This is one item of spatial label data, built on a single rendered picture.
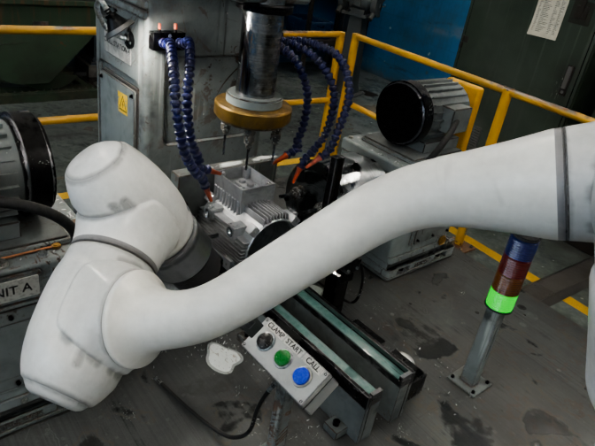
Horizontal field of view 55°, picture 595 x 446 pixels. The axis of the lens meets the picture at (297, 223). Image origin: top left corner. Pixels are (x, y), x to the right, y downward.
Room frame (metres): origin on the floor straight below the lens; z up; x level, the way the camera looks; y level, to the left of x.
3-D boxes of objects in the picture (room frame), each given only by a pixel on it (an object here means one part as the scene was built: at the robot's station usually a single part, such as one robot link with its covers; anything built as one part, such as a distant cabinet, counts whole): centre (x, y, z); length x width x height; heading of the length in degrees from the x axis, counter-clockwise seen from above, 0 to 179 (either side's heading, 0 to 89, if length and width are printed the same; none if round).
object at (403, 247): (1.66, -0.31, 0.99); 0.35 x 0.31 x 0.37; 134
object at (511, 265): (1.07, -0.47, 1.14); 0.06 x 0.06 x 0.04
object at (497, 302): (1.07, -0.47, 1.05); 0.06 x 0.06 x 0.04
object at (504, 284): (1.07, -0.47, 1.10); 0.06 x 0.06 x 0.04
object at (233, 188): (1.28, 0.15, 1.11); 0.12 x 0.11 x 0.07; 44
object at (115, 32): (1.25, 0.45, 1.46); 0.18 x 0.11 x 0.13; 44
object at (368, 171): (1.48, -0.12, 1.04); 0.41 x 0.25 x 0.25; 134
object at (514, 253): (1.07, -0.47, 1.19); 0.06 x 0.06 x 0.04
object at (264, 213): (1.25, 0.12, 1.01); 0.20 x 0.19 x 0.19; 44
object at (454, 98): (1.67, -0.36, 1.16); 0.33 x 0.26 x 0.42; 134
